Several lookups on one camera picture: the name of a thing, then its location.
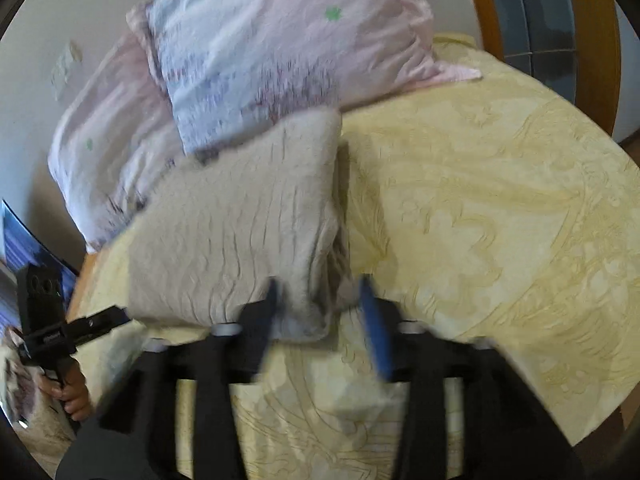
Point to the white wall socket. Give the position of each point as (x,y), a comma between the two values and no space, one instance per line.
(65,66)

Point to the person's left hand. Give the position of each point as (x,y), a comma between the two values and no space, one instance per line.
(70,390)

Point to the yellow patterned bed sheet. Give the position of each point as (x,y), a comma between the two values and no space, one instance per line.
(500,220)

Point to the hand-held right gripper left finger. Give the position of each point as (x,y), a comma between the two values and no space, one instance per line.
(262,327)

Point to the window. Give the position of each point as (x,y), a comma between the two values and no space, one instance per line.
(25,247)

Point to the bluish floral pillow pink edge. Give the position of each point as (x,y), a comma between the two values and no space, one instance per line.
(280,50)

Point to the white floral pillow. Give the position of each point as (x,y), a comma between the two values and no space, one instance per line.
(110,150)

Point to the wooden frame with dark panels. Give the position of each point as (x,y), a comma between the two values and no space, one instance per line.
(555,20)

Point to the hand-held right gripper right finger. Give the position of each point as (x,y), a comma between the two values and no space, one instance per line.
(376,332)

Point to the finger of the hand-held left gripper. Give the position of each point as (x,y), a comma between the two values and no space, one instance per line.
(100,324)

